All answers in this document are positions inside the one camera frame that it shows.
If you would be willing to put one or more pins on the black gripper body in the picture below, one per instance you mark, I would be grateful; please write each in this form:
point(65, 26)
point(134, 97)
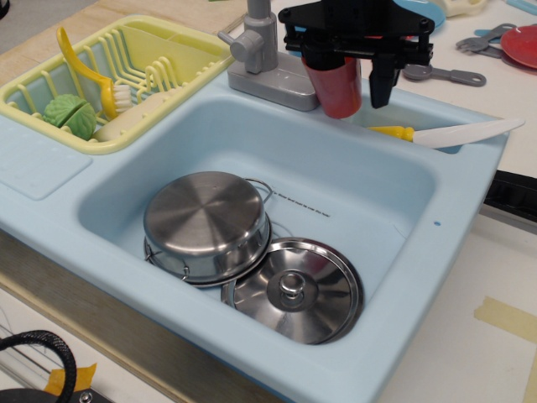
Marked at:
point(360, 29)

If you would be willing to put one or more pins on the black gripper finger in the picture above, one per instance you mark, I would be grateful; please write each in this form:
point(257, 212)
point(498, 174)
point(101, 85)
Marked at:
point(383, 77)
point(321, 59)

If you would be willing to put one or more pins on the orange red plastic cup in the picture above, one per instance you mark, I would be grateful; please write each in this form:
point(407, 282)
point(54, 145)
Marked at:
point(339, 90)

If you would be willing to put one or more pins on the light blue toy sink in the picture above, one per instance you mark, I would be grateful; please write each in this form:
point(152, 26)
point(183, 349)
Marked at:
point(398, 211)

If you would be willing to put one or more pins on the grey toy spoon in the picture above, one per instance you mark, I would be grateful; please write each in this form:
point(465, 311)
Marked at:
point(426, 72)

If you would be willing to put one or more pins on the grey toy faucet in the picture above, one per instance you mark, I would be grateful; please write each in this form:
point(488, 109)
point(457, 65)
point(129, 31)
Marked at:
point(260, 69)

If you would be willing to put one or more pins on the cream toy dish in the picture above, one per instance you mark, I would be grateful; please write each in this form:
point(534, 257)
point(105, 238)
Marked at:
point(454, 8)

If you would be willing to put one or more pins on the grey toy fork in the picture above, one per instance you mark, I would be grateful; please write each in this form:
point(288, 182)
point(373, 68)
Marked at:
point(479, 46)

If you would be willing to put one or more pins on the yellow white toy knife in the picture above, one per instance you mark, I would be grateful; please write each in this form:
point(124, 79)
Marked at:
point(446, 137)

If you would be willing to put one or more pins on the grey blue toy utensil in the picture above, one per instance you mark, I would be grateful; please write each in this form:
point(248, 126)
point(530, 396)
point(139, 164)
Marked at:
point(494, 35)

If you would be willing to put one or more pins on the red toy plate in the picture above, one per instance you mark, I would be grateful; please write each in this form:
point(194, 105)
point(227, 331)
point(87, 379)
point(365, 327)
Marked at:
point(519, 44)

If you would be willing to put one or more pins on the cream toy bottle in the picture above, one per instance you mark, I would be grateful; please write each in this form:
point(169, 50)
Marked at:
point(142, 113)

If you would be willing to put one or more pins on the steel pot upside down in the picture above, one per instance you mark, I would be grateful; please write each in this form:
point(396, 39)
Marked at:
point(207, 228)

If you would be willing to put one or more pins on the yellow dish brush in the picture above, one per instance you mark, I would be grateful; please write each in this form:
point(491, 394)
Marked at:
point(115, 98)

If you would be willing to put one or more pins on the yellow dish drying rack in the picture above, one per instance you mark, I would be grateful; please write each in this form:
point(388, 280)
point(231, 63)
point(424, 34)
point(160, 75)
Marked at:
point(148, 54)

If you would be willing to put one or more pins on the steel pot lid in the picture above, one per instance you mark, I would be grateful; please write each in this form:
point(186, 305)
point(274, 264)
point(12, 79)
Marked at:
point(304, 290)

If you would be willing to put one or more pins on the green toy cabbage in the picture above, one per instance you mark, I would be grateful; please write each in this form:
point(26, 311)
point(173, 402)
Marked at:
point(73, 112)

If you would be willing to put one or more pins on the beige masking tape strip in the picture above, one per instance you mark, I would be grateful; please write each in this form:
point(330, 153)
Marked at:
point(508, 318)

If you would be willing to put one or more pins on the yellow tape piece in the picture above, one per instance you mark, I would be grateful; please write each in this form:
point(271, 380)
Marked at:
point(84, 377)

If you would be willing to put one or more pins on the black rail at table edge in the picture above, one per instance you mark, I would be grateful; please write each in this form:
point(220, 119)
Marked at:
point(513, 193)

